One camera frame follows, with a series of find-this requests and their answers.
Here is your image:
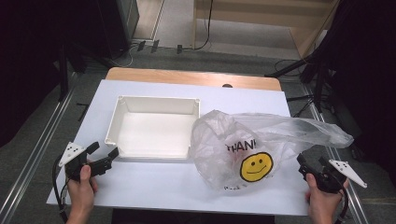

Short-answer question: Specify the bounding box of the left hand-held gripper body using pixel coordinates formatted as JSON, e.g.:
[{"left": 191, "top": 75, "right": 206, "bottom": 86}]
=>
[{"left": 58, "top": 141, "right": 94, "bottom": 182}]

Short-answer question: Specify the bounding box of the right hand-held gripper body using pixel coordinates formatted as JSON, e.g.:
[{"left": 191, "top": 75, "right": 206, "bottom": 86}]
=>
[{"left": 311, "top": 160, "right": 369, "bottom": 194}]

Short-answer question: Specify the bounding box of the clear plastic bag yellow smiley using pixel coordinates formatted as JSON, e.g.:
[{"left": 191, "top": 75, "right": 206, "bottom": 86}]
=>
[{"left": 190, "top": 109, "right": 355, "bottom": 192}]

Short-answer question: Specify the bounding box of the person's left hand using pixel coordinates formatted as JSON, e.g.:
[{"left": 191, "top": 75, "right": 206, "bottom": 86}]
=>
[{"left": 65, "top": 164, "right": 99, "bottom": 219}]

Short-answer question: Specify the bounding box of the person's right hand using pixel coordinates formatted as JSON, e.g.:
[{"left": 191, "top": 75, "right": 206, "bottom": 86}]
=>
[{"left": 305, "top": 173, "right": 350, "bottom": 219}]

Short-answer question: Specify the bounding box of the white table sheet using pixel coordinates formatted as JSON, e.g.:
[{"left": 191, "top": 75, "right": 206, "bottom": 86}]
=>
[{"left": 46, "top": 78, "right": 319, "bottom": 217}]

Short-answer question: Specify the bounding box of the white plastic box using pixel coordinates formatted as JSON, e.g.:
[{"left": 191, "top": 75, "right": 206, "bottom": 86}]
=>
[{"left": 105, "top": 94, "right": 202, "bottom": 163}]

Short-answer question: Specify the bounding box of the black metal stand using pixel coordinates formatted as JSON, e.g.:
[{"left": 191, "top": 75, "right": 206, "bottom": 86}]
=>
[{"left": 57, "top": 43, "right": 89, "bottom": 103}]

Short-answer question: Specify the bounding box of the black tripod stand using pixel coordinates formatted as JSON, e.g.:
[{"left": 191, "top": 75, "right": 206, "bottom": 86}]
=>
[{"left": 264, "top": 51, "right": 332, "bottom": 114}]

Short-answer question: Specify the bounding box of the black curtain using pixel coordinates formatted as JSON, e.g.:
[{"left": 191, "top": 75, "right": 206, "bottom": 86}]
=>
[
  {"left": 321, "top": 0, "right": 396, "bottom": 179},
  {"left": 0, "top": 0, "right": 106, "bottom": 147}
]

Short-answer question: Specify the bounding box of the dark cabinet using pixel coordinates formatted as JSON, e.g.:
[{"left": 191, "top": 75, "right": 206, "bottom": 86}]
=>
[{"left": 96, "top": 0, "right": 140, "bottom": 60}]

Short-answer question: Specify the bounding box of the light wooden shelf unit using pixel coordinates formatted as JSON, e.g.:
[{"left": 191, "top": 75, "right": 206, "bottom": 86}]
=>
[{"left": 192, "top": 0, "right": 340, "bottom": 60}]

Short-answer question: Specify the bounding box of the metal floor rail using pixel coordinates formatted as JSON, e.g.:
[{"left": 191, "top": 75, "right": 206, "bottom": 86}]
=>
[
  {"left": 303, "top": 84, "right": 371, "bottom": 224},
  {"left": 0, "top": 89, "right": 75, "bottom": 224}
]

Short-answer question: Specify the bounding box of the right hand-held gripper black cable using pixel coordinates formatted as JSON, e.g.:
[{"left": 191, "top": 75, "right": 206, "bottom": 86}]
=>
[{"left": 334, "top": 188, "right": 350, "bottom": 224}]

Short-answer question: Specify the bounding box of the hand-held gripper black cable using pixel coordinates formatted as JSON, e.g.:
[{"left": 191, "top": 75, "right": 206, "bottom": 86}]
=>
[
  {"left": 334, "top": 188, "right": 350, "bottom": 224},
  {"left": 51, "top": 154, "right": 70, "bottom": 224}
]

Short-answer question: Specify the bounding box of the left hand-held gripper black cable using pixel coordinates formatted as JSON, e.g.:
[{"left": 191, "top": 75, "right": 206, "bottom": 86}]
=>
[{"left": 51, "top": 154, "right": 70, "bottom": 224}]

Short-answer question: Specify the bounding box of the black floor cable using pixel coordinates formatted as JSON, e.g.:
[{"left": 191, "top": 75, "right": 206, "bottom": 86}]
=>
[{"left": 286, "top": 93, "right": 316, "bottom": 119}]

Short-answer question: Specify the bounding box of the white floor cable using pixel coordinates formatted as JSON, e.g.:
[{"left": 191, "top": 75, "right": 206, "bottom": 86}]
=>
[{"left": 118, "top": 44, "right": 140, "bottom": 68}]

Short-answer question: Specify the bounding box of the black hanging cable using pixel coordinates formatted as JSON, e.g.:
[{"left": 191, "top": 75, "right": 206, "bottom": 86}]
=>
[{"left": 181, "top": 0, "right": 215, "bottom": 51}]

